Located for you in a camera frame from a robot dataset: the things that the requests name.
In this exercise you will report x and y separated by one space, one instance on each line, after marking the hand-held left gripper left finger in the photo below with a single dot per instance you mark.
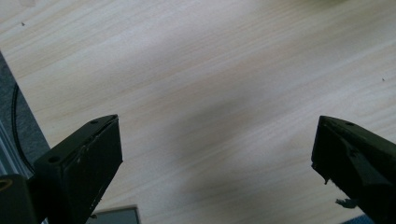
77 168

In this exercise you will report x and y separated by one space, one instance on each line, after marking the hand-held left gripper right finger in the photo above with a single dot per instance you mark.
358 161

